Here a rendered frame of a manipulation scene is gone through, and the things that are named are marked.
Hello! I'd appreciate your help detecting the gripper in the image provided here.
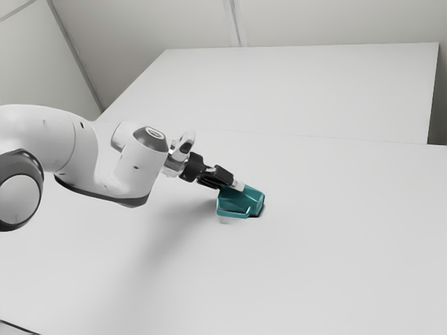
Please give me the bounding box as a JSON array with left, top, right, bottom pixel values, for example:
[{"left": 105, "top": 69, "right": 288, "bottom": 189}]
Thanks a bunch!
[{"left": 179, "top": 151, "right": 247, "bottom": 192}]

